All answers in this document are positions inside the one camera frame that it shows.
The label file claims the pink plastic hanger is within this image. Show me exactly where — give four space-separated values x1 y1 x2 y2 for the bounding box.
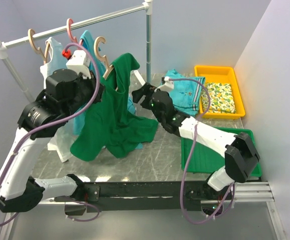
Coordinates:
66 17 84 47

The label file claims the yellow plastic bin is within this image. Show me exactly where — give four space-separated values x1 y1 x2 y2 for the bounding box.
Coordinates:
194 65 245 119

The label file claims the folded teal shirt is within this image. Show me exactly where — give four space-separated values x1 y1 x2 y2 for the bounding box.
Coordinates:
169 80 203 117

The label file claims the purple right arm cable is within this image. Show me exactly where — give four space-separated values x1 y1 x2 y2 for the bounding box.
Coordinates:
168 77 235 225

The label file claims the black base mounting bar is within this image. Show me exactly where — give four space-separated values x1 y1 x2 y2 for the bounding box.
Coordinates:
54 181 233 217

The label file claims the beige hanger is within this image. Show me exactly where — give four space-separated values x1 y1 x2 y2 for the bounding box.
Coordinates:
94 36 114 80
28 28 51 64

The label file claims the green plastic tray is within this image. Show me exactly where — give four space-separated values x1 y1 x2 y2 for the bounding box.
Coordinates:
181 127 262 178

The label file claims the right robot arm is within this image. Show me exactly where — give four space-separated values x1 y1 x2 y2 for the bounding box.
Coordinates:
132 83 260 200

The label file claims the white t shirt blue print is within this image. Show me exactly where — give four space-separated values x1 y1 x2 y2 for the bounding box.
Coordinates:
40 37 75 163

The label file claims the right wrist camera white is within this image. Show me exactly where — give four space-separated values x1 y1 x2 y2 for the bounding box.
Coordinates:
155 76 174 92

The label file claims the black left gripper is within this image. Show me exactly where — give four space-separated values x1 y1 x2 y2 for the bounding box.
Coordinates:
63 69 105 119

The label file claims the lemon print folded cloth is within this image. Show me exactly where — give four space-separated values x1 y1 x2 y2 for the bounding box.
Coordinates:
205 82 236 114

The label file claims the aluminium frame rail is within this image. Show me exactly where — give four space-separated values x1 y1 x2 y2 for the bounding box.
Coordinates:
0 181 285 240

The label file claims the light blue t shirt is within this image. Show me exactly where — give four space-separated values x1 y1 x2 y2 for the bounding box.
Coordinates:
73 30 136 136

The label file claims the green t shirt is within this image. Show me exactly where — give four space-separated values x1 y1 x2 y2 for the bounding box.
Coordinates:
70 53 158 162

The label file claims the white metal clothes rack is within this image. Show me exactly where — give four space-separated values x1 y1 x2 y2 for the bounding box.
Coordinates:
0 0 153 102

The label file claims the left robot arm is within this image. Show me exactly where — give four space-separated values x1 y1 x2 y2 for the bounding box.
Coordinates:
0 68 103 213

